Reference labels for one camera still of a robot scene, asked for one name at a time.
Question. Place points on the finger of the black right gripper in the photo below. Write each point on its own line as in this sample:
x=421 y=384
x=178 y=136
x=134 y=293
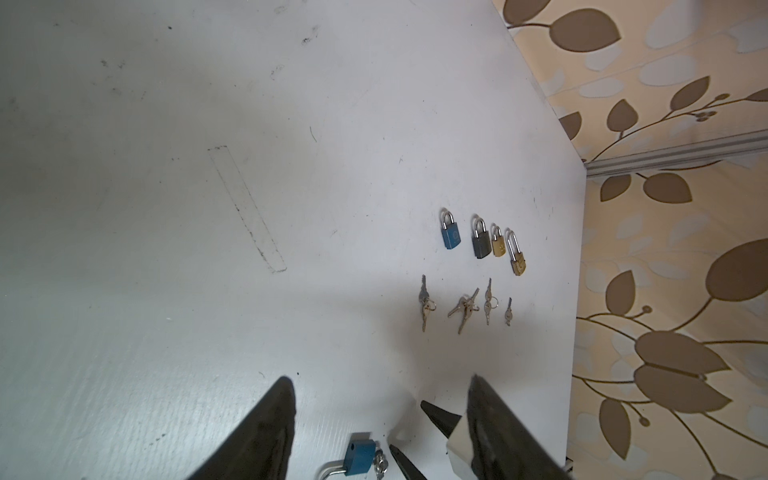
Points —
x=408 y=469
x=445 y=421

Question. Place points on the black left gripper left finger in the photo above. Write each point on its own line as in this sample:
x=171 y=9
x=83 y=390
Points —
x=260 y=446

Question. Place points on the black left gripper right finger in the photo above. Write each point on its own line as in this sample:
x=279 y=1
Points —
x=502 y=446

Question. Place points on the blue padlock with keys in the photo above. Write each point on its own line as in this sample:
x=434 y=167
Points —
x=449 y=230
x=362 y=455

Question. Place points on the brass padlock with key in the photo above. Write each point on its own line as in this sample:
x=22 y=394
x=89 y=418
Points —
x=517 y=259

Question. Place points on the black padlock with keys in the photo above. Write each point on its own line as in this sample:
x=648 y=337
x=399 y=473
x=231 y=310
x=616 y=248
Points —
x=481 y=242

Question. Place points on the small brass padlock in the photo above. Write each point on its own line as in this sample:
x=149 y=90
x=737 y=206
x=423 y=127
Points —
x=498 y=242

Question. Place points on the loose single silver key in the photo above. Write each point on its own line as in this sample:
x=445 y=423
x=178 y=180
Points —
x=508 y=315

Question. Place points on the loose silver key pair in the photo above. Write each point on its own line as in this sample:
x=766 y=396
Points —
x=490 y=302

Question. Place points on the black padlock silver keys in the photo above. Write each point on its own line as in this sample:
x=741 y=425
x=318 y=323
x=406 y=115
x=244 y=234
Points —
x=466 y=305

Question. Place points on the blue padlock loose keys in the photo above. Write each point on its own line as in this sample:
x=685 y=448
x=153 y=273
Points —
x=427 y=305

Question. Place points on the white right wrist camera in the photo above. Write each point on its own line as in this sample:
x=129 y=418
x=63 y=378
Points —
x=460 y=451

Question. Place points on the aluminium frame profile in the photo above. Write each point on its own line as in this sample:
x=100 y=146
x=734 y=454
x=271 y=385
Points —
x=696 y=153

